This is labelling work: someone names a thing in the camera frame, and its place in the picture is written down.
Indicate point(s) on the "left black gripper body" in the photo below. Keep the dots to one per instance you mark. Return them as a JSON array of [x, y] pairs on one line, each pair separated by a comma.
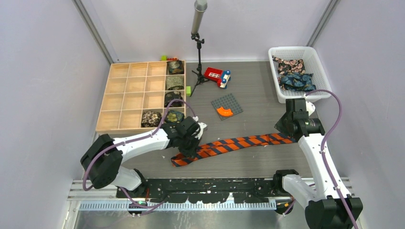
[[188, 146]]

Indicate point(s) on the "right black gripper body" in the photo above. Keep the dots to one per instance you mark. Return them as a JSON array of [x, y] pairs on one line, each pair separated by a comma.
[[282, 124]]

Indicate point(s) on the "orange navy striped tie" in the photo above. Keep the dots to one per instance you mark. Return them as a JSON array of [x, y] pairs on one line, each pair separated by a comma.
[[232, 144]]

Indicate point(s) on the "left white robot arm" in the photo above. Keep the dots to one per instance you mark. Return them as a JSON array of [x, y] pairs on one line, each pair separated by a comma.
[[103, 161]]

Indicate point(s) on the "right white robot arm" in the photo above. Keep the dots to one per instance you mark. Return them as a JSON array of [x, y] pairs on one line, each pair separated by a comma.
[[328, 204]]

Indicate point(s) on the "rolled blue gold flower tie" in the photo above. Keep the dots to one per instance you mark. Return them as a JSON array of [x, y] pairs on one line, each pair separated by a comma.
[[174, 116]]

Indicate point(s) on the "rolled beige floral tie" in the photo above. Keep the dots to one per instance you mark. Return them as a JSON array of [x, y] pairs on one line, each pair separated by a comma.
[[150, 118]]

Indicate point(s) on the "orange curved block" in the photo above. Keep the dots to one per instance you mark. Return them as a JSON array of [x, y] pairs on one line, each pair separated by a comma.
[[224, 112]]

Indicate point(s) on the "green block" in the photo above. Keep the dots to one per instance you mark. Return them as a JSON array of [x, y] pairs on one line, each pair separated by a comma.
[[188, 91]]

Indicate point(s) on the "rolled olive patterned tie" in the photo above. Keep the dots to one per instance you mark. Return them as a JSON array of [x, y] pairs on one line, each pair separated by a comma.
[[174, 82]]

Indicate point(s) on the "grey lego baseplate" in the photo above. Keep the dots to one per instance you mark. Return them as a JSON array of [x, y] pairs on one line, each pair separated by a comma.
[[227, 101]]

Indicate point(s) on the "pink floral dark tie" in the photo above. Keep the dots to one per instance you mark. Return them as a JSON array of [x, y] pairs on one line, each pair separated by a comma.
[[289, 66]]

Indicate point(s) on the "wooden compartment tray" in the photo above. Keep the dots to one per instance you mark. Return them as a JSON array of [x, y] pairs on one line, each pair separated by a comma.
[[131, 89]]

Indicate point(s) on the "white plastic basket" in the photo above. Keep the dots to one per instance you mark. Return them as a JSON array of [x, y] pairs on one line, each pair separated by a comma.
[[312, 65]]

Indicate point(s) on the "rolled dark tie top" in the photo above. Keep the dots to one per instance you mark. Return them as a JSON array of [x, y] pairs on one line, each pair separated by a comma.
[[175, 67]]

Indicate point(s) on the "red toy block car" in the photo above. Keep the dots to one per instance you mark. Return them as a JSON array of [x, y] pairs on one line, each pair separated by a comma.
[[220, 77]]

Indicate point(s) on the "green and red small toys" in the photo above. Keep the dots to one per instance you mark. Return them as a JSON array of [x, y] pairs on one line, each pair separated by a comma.
[[166, 58]]

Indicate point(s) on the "black tripod stand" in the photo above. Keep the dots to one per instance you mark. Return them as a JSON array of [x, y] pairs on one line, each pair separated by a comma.
[[200, 77]]

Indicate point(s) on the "grey microphone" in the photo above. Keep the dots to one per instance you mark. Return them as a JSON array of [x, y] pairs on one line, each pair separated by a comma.
[[200, 6]]

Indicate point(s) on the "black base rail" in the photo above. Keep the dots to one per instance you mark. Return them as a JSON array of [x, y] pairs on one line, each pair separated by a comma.
[[210, 190]]

